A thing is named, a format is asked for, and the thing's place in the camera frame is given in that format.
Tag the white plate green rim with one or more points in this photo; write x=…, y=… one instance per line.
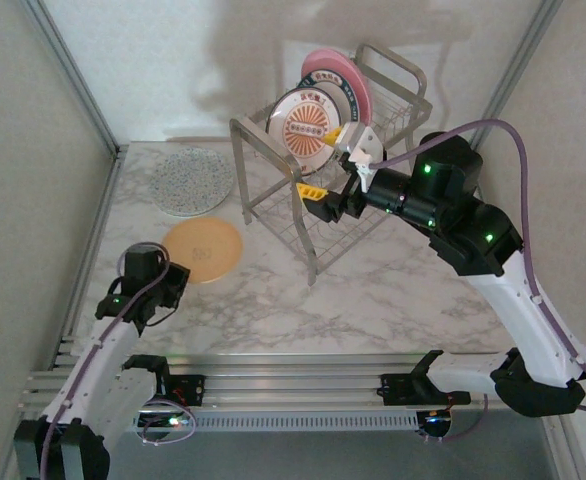
x=343, y=95

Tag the pink plate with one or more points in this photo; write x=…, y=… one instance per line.
x=338, y=65

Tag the blue speckled plate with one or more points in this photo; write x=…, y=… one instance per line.
x=193, y=180

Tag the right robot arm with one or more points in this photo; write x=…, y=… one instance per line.
x=533, y=320

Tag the white plate orange sunburst print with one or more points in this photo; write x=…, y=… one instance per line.
x=298, y=130

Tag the controller board with green light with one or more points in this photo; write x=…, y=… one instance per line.
x=435, y=425
x=168, y=425

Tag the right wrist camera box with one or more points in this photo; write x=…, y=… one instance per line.
x=360, y=145

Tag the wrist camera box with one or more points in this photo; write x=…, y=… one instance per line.
x=140, y=262
x=360, y=145

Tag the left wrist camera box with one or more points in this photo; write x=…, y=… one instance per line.
x=140, y=262

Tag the aluminium table side rail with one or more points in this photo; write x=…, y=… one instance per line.
x=98, y=225

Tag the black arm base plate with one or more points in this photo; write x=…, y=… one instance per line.
x=398, y=390
x=188, y=390

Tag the aluminium frame post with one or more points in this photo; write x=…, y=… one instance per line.
x=73, y=75
x=513, y=75

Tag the aluminium mounting rail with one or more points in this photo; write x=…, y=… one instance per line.
x=293, y=385

